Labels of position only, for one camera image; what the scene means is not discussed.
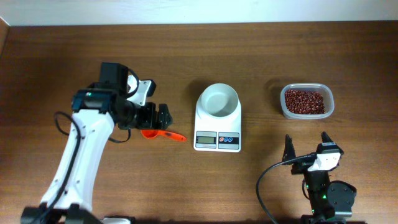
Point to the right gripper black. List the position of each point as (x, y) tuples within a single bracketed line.
[(302, 167)]

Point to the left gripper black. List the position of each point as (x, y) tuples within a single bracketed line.
[(147, 122)]

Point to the orange measuring scoop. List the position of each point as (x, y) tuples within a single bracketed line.
[(153, 133)]

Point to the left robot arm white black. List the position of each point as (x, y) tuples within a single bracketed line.
[(117, 99)]

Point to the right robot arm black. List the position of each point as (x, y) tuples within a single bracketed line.
[(331, 201)]

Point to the white digital kitchen scale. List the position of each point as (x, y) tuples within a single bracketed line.
[(217, 134)]

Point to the clear plastic container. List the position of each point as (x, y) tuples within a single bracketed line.
[(316, 87)]

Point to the red beans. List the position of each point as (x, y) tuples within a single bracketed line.
[(304, 102)]

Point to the white round bowl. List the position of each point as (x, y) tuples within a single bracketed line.
[(219, 100)]

